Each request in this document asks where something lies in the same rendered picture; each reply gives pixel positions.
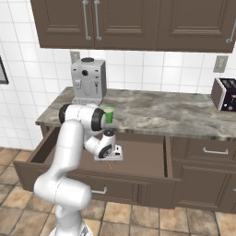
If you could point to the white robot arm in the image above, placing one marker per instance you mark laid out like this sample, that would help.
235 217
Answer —
66 153

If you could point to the grey wall socket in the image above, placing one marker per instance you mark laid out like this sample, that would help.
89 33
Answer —
75 57
220 64

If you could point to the brown wall cupboard door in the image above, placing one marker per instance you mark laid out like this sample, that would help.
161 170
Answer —
126 24
196 26
61 23

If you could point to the small brown drawer front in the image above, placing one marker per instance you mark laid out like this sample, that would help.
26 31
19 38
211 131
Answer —
212 149

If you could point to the large brown open drawer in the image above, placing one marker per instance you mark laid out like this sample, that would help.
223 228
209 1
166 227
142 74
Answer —
141 172

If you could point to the orange straw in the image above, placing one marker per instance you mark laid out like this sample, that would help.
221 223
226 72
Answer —
110 166

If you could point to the dark framed wall panel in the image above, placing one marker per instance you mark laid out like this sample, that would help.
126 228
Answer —
3 70

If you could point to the black and white toaster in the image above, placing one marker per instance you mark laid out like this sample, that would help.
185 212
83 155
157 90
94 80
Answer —
223 94

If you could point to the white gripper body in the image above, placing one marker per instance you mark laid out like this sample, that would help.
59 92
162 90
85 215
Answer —
106 156

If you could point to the brown base cupboard door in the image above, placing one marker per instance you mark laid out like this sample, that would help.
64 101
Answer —
206 187

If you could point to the silver coffee machine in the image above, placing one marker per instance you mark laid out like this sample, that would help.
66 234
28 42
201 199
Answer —
87 80

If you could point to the green smoothie cup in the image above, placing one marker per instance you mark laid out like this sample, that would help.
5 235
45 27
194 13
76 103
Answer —
109 115

